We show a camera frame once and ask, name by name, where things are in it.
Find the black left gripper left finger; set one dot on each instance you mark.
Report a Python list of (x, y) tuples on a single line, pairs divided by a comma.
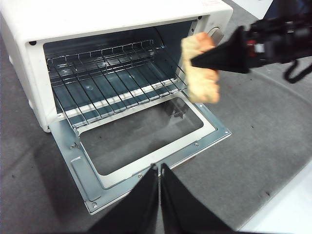
[(131, 209)]

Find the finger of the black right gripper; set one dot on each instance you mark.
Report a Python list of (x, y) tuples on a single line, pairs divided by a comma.
[(226, 56)]

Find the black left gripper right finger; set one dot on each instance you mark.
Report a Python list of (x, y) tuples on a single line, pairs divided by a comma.
[(185, 209)]

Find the golden brown bread loaf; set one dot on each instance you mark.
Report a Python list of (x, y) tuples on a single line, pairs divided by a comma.
[(202, 85)]

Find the cream beige oven knob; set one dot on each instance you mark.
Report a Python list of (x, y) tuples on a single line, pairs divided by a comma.
[(217, 34)]

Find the cream white toaster oven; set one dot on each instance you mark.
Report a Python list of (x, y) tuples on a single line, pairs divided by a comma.
[(97, 17)]

